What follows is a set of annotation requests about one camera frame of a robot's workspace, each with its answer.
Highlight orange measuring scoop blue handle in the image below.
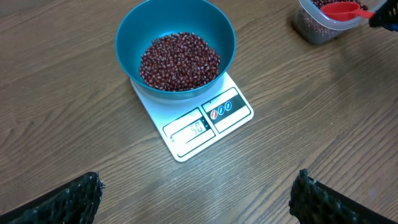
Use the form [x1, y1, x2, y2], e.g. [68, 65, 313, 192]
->
[320, 1, 375, 21]

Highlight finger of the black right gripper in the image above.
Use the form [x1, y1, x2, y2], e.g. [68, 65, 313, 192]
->
[369, 0, 397, 31]

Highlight red adzuki beans in bowl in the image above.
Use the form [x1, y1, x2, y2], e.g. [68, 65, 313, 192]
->
[139, 32, 221, 91]

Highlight teal blue bowl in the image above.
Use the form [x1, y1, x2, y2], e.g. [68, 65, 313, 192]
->
[115, 0, 236, 100]

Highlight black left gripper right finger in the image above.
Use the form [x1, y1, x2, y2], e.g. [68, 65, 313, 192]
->
[289, 169, 397, 224]

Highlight white digital kitchen scale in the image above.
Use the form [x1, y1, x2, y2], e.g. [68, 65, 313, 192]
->
[131, 73, 254, 162]

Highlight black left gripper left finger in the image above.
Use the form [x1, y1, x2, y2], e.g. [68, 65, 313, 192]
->
[1, 172, 104, 224]

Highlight red adzuki beans in container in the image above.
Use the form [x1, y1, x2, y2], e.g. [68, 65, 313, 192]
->
[295, 0, 369, 44]

